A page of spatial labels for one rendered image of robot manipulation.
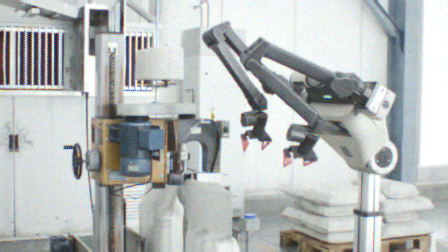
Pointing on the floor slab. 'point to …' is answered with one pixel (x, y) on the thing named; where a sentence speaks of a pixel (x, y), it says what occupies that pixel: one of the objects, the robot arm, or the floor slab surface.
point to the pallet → (350, 243)
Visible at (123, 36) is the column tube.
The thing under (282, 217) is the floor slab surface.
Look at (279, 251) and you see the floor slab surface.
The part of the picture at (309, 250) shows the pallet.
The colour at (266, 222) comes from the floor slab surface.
